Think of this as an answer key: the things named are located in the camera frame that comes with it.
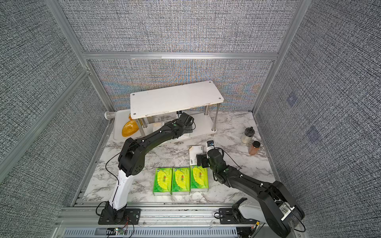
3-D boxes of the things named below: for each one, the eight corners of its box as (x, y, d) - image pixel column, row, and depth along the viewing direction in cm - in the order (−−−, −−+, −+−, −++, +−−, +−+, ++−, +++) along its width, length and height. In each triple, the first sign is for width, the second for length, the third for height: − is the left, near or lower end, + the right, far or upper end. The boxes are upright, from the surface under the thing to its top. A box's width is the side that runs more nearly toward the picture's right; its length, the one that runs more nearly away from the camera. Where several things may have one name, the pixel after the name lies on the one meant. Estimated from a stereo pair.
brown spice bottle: (249, 155, 98) (255, 146, 90) (247, 150, 101) (253, 141, 92) (255, 155, 98) (262, 146, 90) (254, 150, 101) (260, 141, 92)
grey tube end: (104, 119, 117) (102, 116, 115) (107, 114, 121) (105, 111, 118) (114, 119, 117) (112, 116, 115) (116, 114, 121) (114, 111, 118)
